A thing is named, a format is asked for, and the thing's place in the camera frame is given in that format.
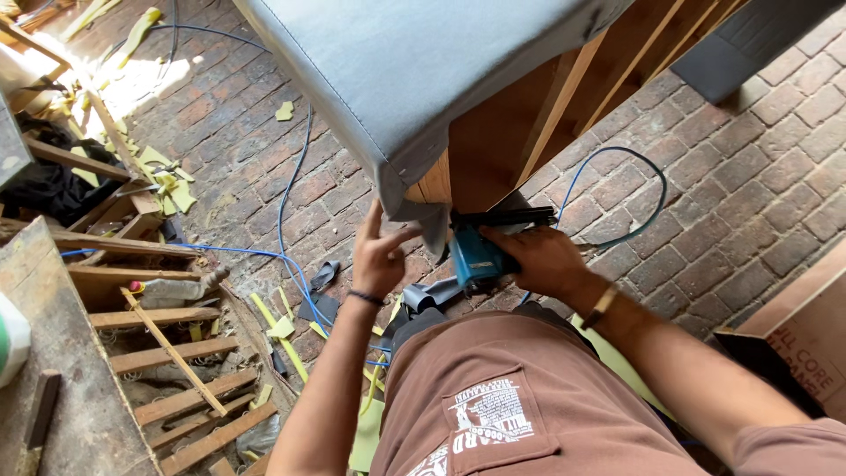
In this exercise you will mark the person's right hand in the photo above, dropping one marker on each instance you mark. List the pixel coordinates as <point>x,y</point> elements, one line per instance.
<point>548,261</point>

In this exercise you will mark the dark wooden block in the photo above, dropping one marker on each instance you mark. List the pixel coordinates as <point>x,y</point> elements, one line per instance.
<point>43,410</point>

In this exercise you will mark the black wristband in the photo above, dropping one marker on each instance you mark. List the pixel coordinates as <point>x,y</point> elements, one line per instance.
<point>365,298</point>

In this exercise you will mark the black cloth heap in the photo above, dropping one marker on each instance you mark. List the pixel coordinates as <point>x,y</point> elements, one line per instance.
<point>46,185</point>

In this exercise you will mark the white and green container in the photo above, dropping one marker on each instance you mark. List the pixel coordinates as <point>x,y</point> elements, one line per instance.
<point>12,340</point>

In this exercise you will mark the person's right fingers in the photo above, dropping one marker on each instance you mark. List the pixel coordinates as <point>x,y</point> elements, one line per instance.
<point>502,238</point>

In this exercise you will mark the person's brown printed shirt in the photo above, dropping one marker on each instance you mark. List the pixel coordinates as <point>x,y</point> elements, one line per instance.
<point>529,410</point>

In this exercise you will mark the person's left hand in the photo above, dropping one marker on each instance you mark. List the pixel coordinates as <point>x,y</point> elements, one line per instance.
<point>373,261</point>

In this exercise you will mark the bare wooden furniture frame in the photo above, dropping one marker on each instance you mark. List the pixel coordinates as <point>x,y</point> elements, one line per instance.
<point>99,162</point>

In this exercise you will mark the curled grey fabric scrap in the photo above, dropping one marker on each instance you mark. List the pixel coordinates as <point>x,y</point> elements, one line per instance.
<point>325,274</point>

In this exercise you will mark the teal pneumatic staple gun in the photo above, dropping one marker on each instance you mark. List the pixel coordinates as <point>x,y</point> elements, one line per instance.
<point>479,261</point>

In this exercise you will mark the folded grey fabric scrap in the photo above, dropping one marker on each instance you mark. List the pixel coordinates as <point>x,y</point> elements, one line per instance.
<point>429,294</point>

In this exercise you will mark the yellow foam strips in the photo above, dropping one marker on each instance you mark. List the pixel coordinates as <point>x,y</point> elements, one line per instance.
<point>135,36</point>

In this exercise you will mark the clear plastic bottle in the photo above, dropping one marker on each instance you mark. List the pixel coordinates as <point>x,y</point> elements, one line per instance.
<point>173,289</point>

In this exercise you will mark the brown cardboard box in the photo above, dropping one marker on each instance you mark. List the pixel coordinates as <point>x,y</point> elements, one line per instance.
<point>803,330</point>

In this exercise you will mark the grey upholstered wooden furniture frame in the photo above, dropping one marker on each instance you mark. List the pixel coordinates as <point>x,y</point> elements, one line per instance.
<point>410,79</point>

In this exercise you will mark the long yellow foam strip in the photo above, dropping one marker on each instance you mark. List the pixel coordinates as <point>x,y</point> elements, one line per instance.
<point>284,340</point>

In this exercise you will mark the weathered grey wooden board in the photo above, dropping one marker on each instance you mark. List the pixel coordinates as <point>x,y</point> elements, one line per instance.
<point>73,370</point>

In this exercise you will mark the large yellow foam sheet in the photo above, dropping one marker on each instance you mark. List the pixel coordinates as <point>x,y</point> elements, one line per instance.
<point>618,363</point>

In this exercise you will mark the yellow foam piece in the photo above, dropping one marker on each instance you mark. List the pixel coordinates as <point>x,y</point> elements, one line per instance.
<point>367,433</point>

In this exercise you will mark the flat dark grey fabric scrap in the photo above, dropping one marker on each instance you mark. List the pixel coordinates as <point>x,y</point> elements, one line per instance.
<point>317,307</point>

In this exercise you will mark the dark grey fabric panel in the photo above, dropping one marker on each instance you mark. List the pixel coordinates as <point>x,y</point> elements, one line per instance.
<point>747,46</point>

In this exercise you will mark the small yellow foam scrap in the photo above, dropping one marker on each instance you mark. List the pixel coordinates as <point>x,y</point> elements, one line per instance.
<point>285,111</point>

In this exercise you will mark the person's left fingers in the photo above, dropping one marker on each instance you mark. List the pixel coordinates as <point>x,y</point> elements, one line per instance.
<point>377,221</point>

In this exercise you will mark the wooden slatted sofa frame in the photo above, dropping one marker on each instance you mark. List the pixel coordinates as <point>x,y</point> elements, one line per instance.
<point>178,357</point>

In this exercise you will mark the pile of yellow foam scraps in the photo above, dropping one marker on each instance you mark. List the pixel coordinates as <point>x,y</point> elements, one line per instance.
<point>168,182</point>

